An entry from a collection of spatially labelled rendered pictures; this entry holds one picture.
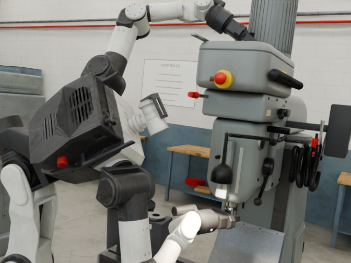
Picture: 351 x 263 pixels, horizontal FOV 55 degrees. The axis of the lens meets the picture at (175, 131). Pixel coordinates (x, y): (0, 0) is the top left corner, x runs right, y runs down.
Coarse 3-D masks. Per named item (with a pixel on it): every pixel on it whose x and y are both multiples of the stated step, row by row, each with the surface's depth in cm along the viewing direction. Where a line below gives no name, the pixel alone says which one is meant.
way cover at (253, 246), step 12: (240, 228) 170; (252, 228) 168; (264, 228) 166; (216, 240) 172; (228, 240) 170; (240, 240) 168; (252, 240) 165; (264, 240) 163; (276, 240) 161; (216, 252) 169; (228, 252) 167; (240, 252) 165; (252, 252) 163; (264, 252) 161; (276, 252) 159
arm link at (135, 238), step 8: (120, 224) 98; (128, 224) 97; (136, 224) 97; (144, 224) 98; (120, 232) 98; (128, 232) 96; (136, 232) 96; (144, 232) 98; (120, 240) 98; (128, 240) 96; (136, 240) 96; (144, 240) 97; (128, 248) 96; (136, 248) 96; (144, 248) 97; (128, 256) 96; (136, 256) 96; (144, 256) 96
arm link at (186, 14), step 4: (176, 4) 131; (180, 4) 130; (176, 8) 130; (180, 8) 130; (184, 8) 136; (188, 8) 137; (192, 8) 137; (180, 12) 131; (184, 12) 136; (188, 12) 136; (192, 12) 137; (180, 16) 132; (184, 16) 135; (188, 16) 136; (192, 16) 136; (180, 20) 135; (184, 20) 135; (188, 20) 136; (192, 20) 136; (196, 20) 136; (200, 20) 136
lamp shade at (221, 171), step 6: (216, 168) 112; (222, 168) 111; (228, 168) 112; (216, 174) 111; (222, 174) 110; (228, 174) 111; (210, 180) 114; (216, 180) 111; (222, 180) 110; (228, 180) 111
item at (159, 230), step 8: (152, 216) 154; (160, 216) 155; (168, 216) 160; (152, 224) 150; (160, 224) 148; (168, 224) 155; (152, 232) 150; (160, 232) 149; (168, 232) 156; (152, 240) 150; (160, 240) 149; (120, 248) 157; (152, 248) 151; (152, 256) 151
